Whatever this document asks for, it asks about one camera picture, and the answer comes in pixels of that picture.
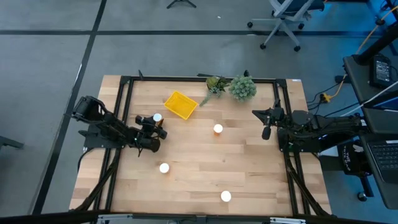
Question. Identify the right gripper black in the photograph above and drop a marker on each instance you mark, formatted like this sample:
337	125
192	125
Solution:
275	117

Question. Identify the grey office chair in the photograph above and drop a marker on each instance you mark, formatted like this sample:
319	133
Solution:
286	9

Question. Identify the black caster foot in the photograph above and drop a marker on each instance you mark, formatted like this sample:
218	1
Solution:
361	196

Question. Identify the grey chair base leg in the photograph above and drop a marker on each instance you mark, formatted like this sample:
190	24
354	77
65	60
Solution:
9	142

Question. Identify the black side desk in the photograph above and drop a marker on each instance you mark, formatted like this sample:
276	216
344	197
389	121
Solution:
357	81

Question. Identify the black power adapter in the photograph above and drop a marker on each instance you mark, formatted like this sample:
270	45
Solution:
382	71

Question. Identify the grey metal crossbar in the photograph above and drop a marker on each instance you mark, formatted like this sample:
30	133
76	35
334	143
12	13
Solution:
124	218

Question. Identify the trailing succulent plant black pot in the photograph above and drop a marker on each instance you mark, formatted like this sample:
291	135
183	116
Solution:
214	84

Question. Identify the yellow power plug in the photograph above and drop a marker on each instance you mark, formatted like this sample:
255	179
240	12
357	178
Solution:
325	98

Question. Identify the black aluminium table frame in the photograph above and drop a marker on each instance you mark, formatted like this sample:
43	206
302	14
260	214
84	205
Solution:
174	79

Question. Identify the black desk post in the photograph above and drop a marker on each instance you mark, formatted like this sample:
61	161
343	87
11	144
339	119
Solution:
379	43

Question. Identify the dark laptop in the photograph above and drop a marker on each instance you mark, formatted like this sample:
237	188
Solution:
385	158

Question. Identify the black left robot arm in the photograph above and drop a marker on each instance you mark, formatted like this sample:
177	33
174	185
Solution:
112	124

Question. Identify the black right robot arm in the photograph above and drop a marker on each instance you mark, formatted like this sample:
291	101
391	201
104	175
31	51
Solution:
311	122

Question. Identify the black backpack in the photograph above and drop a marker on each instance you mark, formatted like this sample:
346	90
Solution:
348	160

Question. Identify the yellow plastic basket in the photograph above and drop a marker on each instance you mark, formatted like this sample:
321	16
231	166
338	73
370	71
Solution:
181	105

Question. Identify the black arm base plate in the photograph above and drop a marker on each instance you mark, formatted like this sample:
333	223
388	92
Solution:
298	147
93	141

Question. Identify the round green plant patterned pot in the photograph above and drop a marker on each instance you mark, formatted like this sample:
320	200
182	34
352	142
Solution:
242	88

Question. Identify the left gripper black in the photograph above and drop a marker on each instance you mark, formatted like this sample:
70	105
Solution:
148	128

